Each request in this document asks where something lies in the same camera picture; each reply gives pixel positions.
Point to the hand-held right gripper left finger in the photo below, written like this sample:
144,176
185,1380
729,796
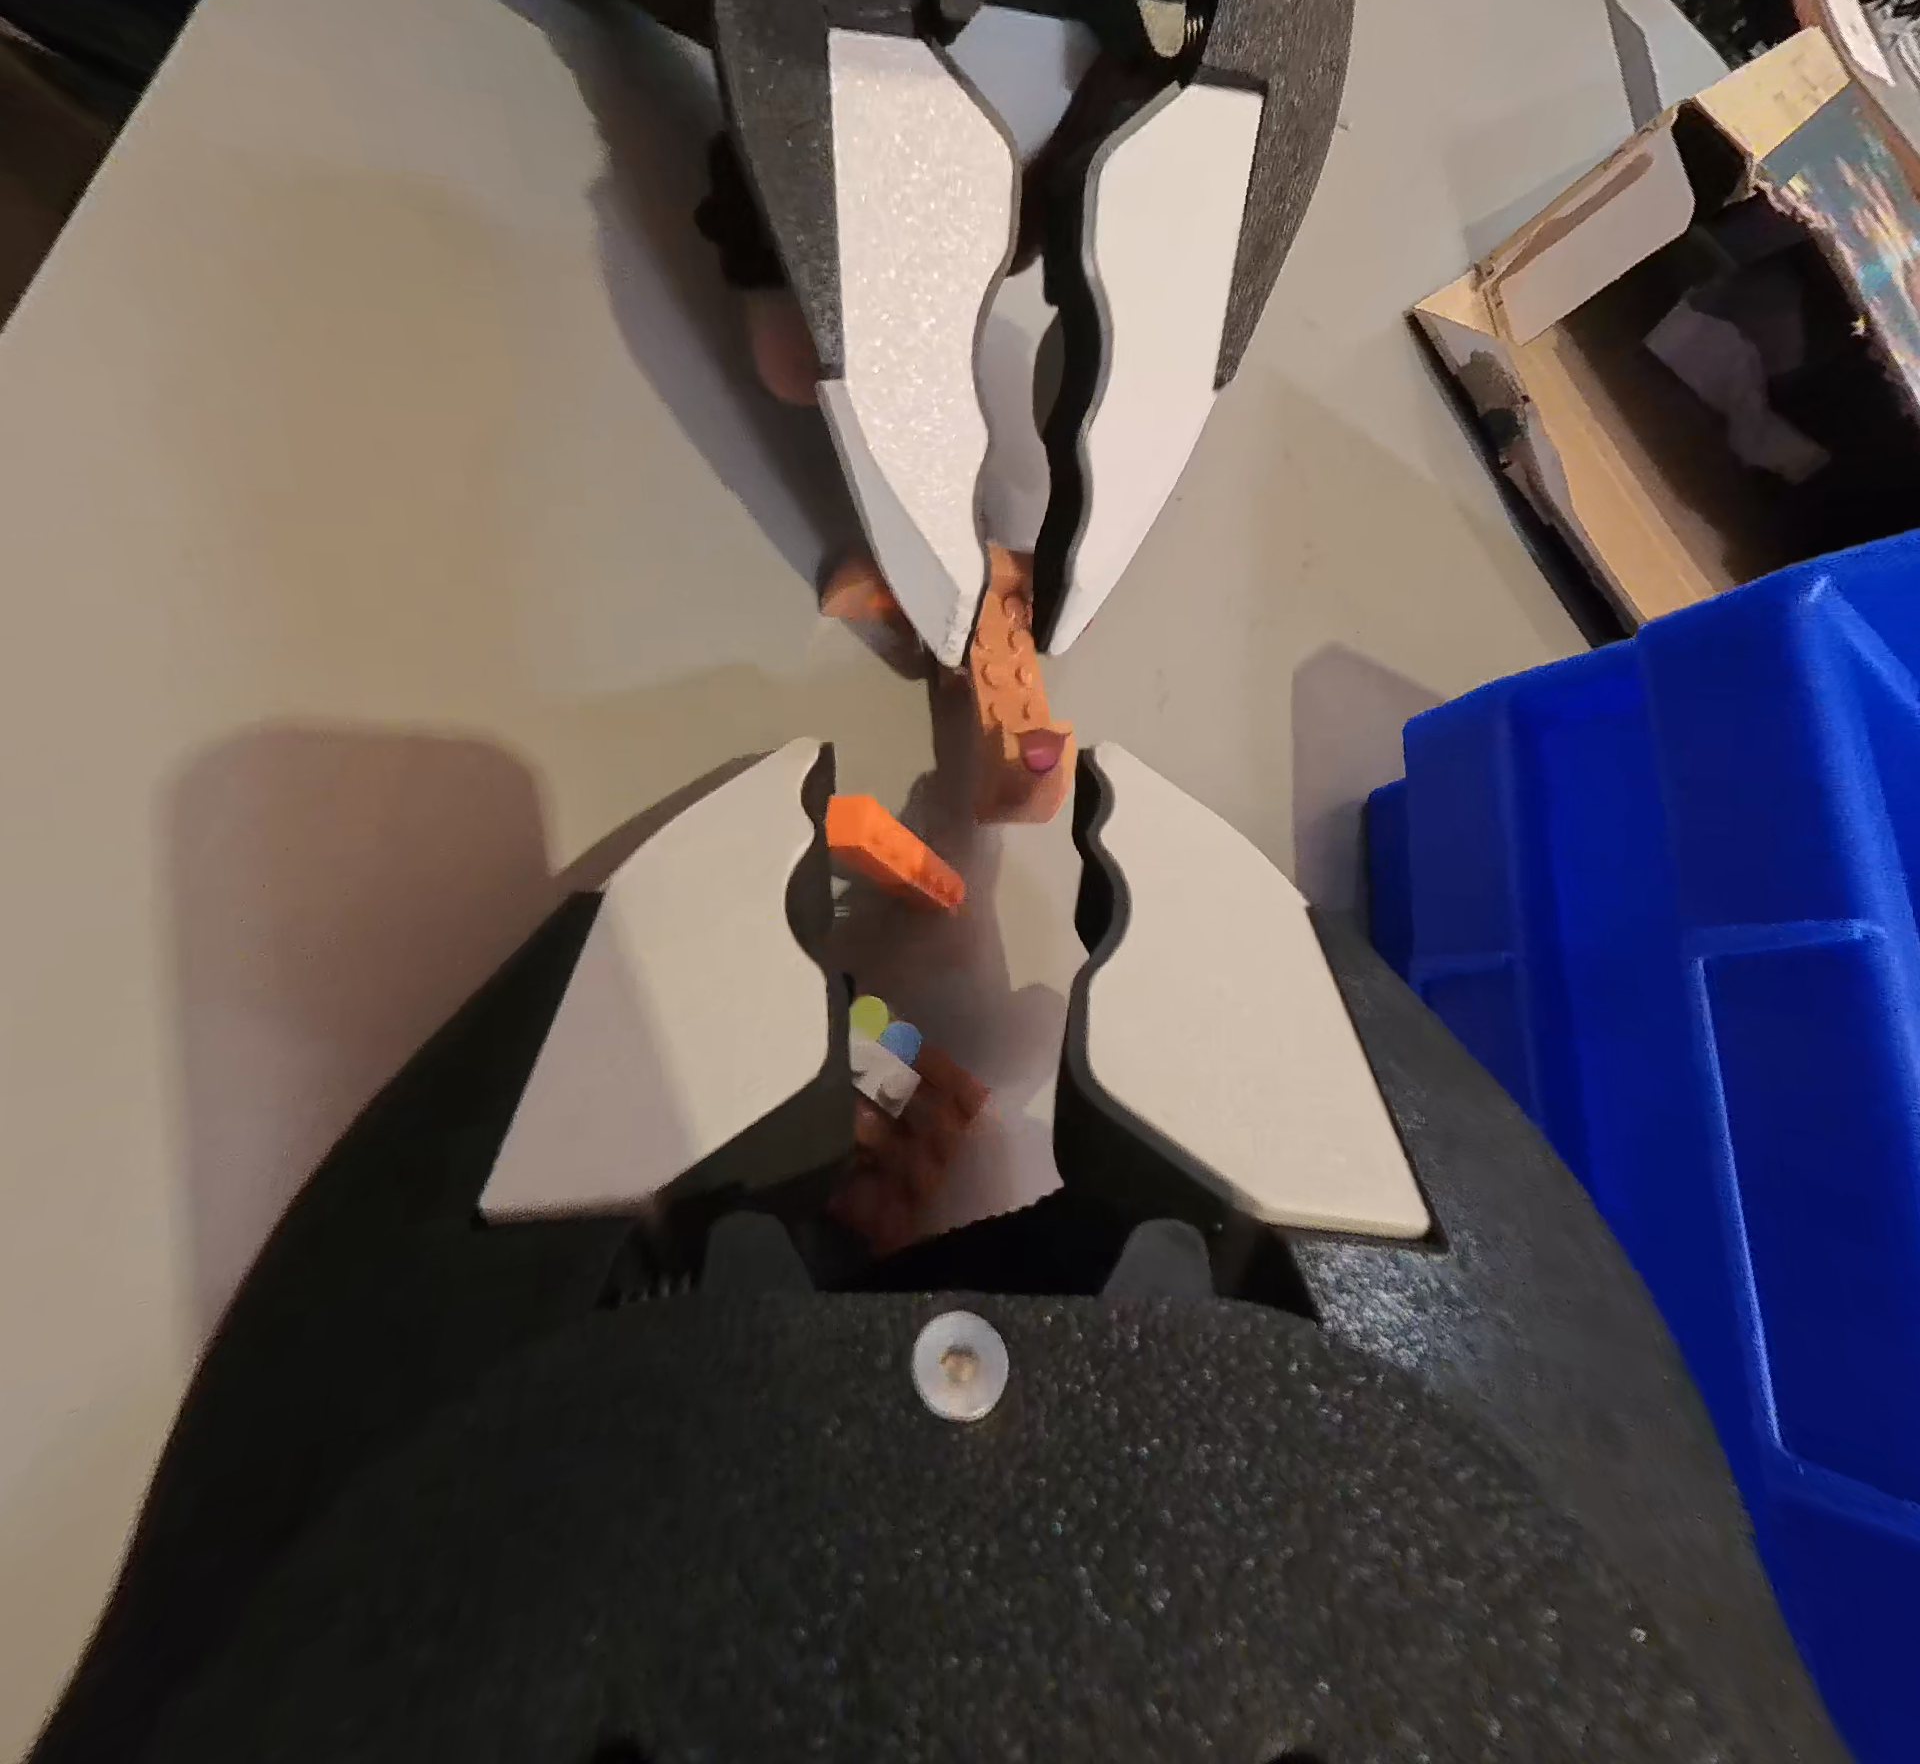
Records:
676,1029

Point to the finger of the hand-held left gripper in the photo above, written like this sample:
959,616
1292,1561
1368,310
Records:
1171,295
900,295

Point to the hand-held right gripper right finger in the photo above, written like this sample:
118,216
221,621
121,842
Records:
1231,1044

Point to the orange toy brick plate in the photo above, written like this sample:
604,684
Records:
892,851

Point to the brown toy brick taco model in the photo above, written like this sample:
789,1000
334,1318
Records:
1005,684

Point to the blue plastic bin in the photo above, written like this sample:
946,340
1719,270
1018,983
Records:
1650,1044

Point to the person's left hand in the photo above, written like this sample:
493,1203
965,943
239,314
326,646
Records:
780,352

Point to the open printed cardboard box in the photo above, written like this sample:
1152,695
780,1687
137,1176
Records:
1590,444

